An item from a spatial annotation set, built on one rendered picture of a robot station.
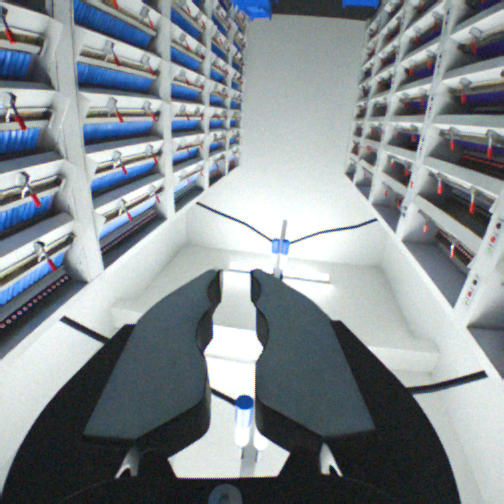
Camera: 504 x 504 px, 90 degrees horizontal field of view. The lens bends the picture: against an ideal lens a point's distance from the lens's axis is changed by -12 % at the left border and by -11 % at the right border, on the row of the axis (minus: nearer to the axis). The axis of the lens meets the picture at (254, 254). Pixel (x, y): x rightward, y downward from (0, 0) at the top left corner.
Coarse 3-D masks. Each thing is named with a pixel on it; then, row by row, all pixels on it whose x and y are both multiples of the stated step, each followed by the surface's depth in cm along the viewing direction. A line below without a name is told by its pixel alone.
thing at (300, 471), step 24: (144, 456) 5; (288, 456) 5; (312, 456) 5; (120, 480) 5; (144, 480) 5; (168, 480) 5; (192, 480) 5; (216, 480) 5; (240, 480) 5; (264, 480) 5; (288, 480) 5; (312, 480) 5; (336, 480) 5
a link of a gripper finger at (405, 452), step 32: (352, 352) 8; (384, 384) 7; (384, 416) 6; (416, 416) 6; (352, 448) 6; (384, 448) 5; (416, 448) 5; (384, 480) 5; (416, 480) 5; (448, 480) 5
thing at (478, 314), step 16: (496, 208) 74; (480, 256) 80; (496, 256) 72; (480, 272) 79; (464, 288) 86; (480, 288) 78; (480, 304) 78; (496, 304) 77; (464, 320) 83; (480, 320) 81; (496, 320) 80
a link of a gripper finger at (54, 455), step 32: (96, 352) 8; (64, 384) 7; (96, 384) 7; (64, 416) 6; (32, 448) 5; (64, 448) 5; (96, 448) 5; (128, 448) 5; (32, 480) 5; (64, 480) 5; (96, 480) 5
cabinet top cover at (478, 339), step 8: (472, 328) 82; (480, 328) 82; (464, 336) 82; (472, 336) 78; (480, 336) 78; (488, 336) 78; (496, 336) 78; (472, 344) 78; (480, 344) 75; (488, 344) 75; (496, 344) 75; (480, 352) 73; (488, 352) 72; (496, 352) 72; (480, 360) 73; (488, 360) 70; (496, 360) 69; (488, 368) 69; (496, 368) 66; (496, 376) 65; (496, 384) 65
